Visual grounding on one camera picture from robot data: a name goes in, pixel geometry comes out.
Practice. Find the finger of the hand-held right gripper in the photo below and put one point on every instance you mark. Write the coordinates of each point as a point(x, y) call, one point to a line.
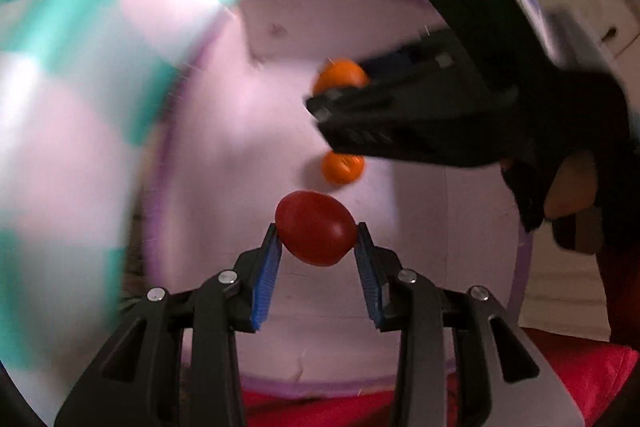
point(400, 122)
point(400, 57)

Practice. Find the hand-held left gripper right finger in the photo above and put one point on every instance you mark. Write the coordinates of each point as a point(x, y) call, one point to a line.
point(369, 279)

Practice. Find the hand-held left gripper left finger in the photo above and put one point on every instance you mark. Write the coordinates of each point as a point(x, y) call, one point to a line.
point(265, 279)

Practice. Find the orange tangerine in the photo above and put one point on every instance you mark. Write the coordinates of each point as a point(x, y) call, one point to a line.
point(341, 169)
point(340, 74)

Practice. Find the red tomato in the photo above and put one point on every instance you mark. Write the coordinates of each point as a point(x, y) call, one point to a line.
point(315, 227)

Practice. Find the pink plate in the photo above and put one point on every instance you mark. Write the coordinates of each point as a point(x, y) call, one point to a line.
point(240, 167)

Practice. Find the person's right hand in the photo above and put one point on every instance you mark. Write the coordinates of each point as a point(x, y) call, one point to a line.
point(570, 187)

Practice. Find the red cloth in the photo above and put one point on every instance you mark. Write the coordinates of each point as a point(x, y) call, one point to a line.
point(590, 377)

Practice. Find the teal white checked cloth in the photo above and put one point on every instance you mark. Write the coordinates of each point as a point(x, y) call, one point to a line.
point(75, 107)

